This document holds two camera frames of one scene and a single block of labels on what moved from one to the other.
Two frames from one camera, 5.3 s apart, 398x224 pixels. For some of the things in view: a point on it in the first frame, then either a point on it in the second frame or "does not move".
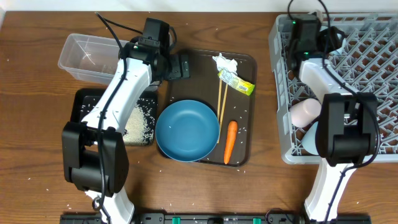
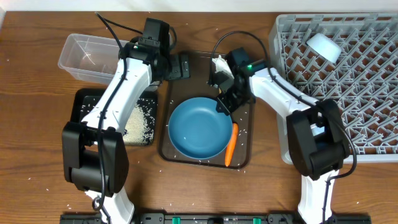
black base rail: x=272 y=218 does not move
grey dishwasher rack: x=369 y=65 does not move
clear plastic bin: x=89 y=59 does not move
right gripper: x=329 y=37 → x=225 y=104
